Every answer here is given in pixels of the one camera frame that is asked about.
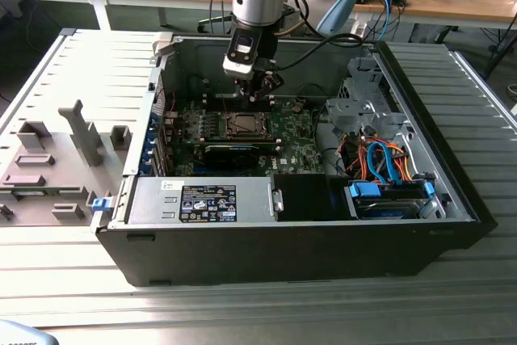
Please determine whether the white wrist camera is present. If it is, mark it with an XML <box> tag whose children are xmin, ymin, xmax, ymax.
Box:
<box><xmin>221</xmin><ymin>29</ymin><xmax>260</xmax><ymax>80</ymax></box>

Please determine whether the hard disk blue carrier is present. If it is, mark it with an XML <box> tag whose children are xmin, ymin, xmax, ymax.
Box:
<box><xmin>345</xmin><ymin>180</ymin><xmax>436</xmax><ymax>221</ymax></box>

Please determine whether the metal socket cover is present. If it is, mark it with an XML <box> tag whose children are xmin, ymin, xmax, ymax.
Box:
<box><xmin>225</xmin><ymin>111</ymin><xmax>271</xmax><ymax>138</ymax></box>

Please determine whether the grey parts rack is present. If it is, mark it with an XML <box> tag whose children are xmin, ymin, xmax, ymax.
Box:
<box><xmin>0</xmin><ymin>98</ymin><xmax>137</xmax><ymax>228</ymax></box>

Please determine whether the blue data wire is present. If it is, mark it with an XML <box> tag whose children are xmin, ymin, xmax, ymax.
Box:
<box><xmin>365</xmin><ymin>141</ymin><xmax>400</xmax><ymax>187</ymax></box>

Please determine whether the brown curved cable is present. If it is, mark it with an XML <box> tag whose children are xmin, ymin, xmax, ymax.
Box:
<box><xmin>274</xmin><ymin>23</ymin><xmax>304</xmax><ymax>37</ymax></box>

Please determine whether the black PC case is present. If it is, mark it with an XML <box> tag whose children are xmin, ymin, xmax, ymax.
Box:
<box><xmin>93</xmin><ymin>32</ymin><xmax>498</xmax><ymax>288</ymax></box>

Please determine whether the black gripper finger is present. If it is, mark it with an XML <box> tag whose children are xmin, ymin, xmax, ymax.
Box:
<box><xmin>236</xmin><ymin>76</ymin><xmax>260</xmax><ymax>103</ymax></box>
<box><xmin>258</xmin><ymin>71</ymin><xmax>285</xmax><ymax>100</ymax></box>

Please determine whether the silver CPU chip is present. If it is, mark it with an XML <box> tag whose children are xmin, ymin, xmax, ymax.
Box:
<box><xmin>235</xmin><ymin>114</ymin><xmax>259</xmax><ymax>131</ymax></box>

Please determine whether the metal disk bay cage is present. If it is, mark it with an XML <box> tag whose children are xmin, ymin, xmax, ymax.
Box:
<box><xmin>325</xmin><ymin>56</ymin><xmax>410</xmax><ymax>141</ymax></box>

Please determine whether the white plug box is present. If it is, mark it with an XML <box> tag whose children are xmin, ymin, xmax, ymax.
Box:
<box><xmin>349</xmin><ymin>20</ymin><xmax>369</xmax><ymax>41</ymax></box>

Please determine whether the CPU socket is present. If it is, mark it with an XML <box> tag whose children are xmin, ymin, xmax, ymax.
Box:
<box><xmin>224</xmin><ymin>110</ymin><xmax>271</xmax><ymax>139</ymax></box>

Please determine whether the grey rounded device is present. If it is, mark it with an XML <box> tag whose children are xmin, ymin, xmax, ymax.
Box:
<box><xmin>0</xmin><ymin>318</ymin><xmax>56</xmax><ymax>345</ymax></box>

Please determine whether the silver power supply unit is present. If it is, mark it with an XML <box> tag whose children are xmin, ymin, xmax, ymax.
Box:
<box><xmin>125</xmin><ymin>177</ymin><xmax>280</xmax><ymax>225</ymax></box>

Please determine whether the silver metal latch bracket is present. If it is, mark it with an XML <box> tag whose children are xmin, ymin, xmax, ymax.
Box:
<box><xmin>270</xmin><ymin>186</ymin><xmax>286</xmax><ymax>213</ymax></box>

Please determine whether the black graphics card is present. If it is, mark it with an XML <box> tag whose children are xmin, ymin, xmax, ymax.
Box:
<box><xmin>201</xmin><ymin>142</ymin><xmax>262</xmax><ymax>170</ymax></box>

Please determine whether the black camera cable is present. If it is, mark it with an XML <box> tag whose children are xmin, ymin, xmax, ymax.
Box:
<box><xmin>258</xmin><ymin>32</ymin><xmax>363</xmax><ymax>72</ymax></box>

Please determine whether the green motherboard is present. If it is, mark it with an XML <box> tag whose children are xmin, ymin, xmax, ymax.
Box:
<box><xmin>161</xmin><ymin>96</ymin><xmax>328</xmax><ymax>179</ymax></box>

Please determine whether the orange wire bundle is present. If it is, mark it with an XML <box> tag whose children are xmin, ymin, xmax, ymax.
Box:
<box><xmin>341</xmin><ymin>138</ymin><xmax>418</xmax><ymax>183</ymax></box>

